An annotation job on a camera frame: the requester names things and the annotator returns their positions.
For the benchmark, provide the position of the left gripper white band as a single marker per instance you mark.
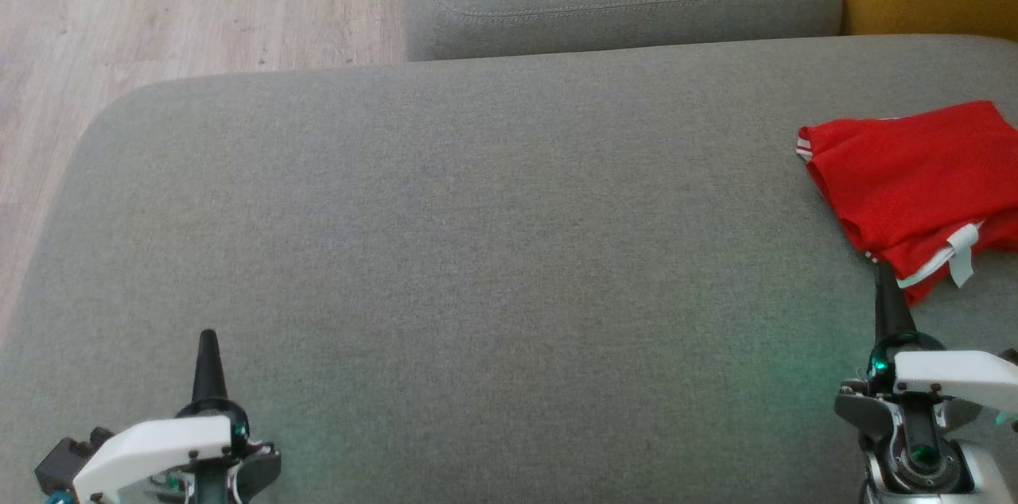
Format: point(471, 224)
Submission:
point(159, 456)

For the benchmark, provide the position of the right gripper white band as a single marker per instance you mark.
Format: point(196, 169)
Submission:
point(954, 381)

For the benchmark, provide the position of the red shorts with white waistband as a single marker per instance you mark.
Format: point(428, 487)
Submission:
point(907, 170)

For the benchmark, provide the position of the grey and yellow sofa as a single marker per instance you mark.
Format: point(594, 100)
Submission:
point(477, 265)

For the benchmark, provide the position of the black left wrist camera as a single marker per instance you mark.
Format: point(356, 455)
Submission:
point(67, 460)

